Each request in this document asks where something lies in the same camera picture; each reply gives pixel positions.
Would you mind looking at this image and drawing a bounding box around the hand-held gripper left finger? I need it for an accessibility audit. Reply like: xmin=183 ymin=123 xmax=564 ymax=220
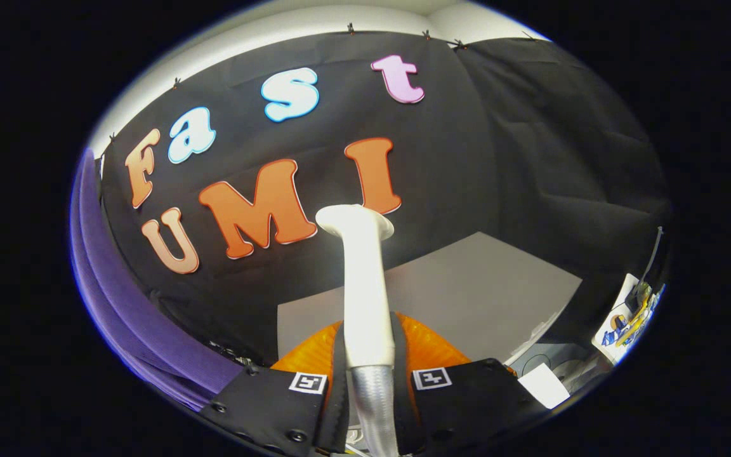
xmin=197 ymin=317 xmax=350 ymax=456

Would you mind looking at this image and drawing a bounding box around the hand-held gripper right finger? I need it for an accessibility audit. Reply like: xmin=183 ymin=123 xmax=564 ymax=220
xmin=391 ymin=311 xmax=550 ymax=456

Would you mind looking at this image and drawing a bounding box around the white garment steamer with hose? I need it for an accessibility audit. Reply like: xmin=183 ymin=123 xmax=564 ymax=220
xmin=315 ymin=204 xmax=401 ymax=457

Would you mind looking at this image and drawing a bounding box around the purple corduroy jacket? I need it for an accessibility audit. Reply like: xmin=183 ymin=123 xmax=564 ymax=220
xmin=70 ymin=147 xmax=242 ymax=410

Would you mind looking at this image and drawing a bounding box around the low white cabinet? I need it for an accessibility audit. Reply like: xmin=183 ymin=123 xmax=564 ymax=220
xmin=518 ymin=363 xmax=570 ymax=410

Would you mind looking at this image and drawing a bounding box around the grey drawer cabinet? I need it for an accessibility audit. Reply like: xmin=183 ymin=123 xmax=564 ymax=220
xmin=277 ymin=232 xmax=583 ymax=369

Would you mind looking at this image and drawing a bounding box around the white side table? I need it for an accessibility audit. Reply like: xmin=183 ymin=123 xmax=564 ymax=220
xmin=591 ymin=273 xmax=664 ymax=366

